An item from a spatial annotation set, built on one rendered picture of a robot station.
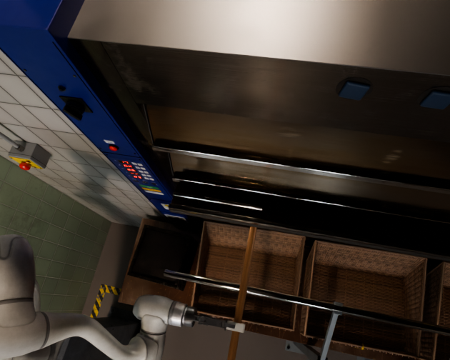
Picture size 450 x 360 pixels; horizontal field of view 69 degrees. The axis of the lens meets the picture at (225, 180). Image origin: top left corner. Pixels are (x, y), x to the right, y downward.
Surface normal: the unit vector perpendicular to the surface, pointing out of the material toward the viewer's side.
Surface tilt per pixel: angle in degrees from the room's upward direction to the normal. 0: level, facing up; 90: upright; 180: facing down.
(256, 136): 70
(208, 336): 0
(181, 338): 0
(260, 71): 90
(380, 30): 0
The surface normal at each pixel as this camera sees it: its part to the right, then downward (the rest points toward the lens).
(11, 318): 0.75, -0.28
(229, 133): -0.22, 0.74
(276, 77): -0.20, 0.92
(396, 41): -0.08, -0.36
